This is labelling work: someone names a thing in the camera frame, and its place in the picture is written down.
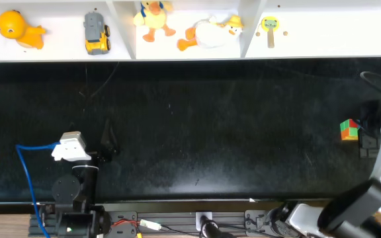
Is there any mounting rail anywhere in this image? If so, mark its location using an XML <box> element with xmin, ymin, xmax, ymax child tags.
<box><xmin>28</xmin><ymin>202</ymin><xmax>284</xmax><ymax>238</ymax></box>

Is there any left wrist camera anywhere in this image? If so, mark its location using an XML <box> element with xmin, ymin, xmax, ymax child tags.
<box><xmin>50</xmin><ymin>130</ymin><xmax>92</xmax><ymax>163</ymax></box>

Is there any yellow wooden rattle drum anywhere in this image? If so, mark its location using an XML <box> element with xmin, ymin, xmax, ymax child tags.
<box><xmin>255</xmin><ymin>16</ymin><xmax>289</xmax><ymax>50</ymax></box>

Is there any white plush duck with hat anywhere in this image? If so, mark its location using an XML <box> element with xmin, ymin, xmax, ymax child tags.
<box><xmin>177</xmin><ymin>14</ymin><xmax>245</xmax><ymax>52</ymax></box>

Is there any blue cable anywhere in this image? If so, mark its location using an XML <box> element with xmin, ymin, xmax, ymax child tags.
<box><xmin>15</xmin><ymin>141</ymin><xmax>61</xmax><ymax>238</ymax></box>

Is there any many-coloured puzzle cube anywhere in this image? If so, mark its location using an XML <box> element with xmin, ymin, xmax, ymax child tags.
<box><xmin>339</xmin><ymin>118</ymin><xmax>360</xmax><ymax>141</ymax></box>

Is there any yellow plush duck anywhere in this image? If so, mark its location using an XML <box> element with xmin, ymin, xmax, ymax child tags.
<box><xmin>132</xmin><ymin>0</ymin><xmax>177</xmax><ymax>43</ymax></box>

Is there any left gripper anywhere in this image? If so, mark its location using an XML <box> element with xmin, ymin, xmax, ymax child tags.
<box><xmin>67</xmin><ymin>118</ymin><xmax>120</xmax><ymax>165</ymax></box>

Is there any white shelf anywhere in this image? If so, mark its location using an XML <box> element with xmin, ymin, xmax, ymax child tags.
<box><xmin>0</xmin><ymin>0</ymin><xmax>381</xmax><ymax>63</ymax></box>

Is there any grey and yellow toy truck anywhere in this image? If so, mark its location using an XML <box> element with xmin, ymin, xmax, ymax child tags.
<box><xmin>83</xmin><ymin>11</ymin><xmax>112</xmax><ymax>56</ymax></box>

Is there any yellow rubber duck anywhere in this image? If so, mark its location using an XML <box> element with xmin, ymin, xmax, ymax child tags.
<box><xmin>0</xmin><ymin>9</ymin><xmax>48</xmax><ymax>50</ymax></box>

